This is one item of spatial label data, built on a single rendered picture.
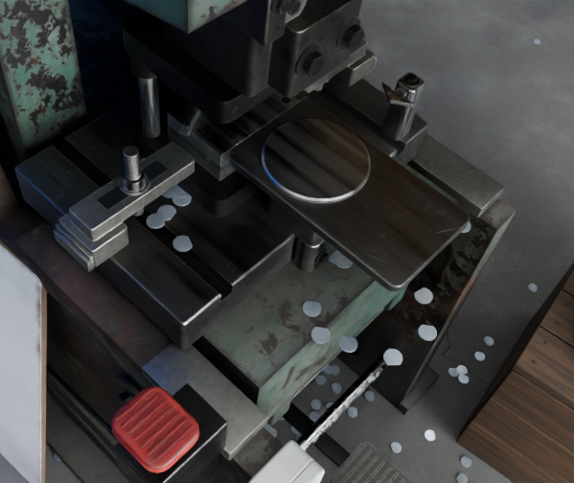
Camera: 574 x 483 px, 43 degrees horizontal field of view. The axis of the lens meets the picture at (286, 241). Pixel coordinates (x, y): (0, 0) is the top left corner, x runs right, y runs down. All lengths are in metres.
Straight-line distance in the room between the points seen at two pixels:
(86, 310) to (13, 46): 0.31
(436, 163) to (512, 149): 1.03
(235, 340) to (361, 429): 0.72
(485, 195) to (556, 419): 0.45
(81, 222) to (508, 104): 1.60
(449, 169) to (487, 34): 1.40
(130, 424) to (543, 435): 0.87
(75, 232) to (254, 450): 0.31
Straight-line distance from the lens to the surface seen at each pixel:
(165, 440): 0.68
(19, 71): 0.90
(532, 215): 1.95
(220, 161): 0.84
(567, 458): 1.42
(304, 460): 0.82
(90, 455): 1.46
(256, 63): 0.71
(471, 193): 1.05
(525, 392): 1.32
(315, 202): 0.80
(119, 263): 0.84
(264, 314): 0.87
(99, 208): 0.82
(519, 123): 2.17
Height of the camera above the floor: 1.40
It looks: 54 degrees down
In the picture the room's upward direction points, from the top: 10 degrees clockwise
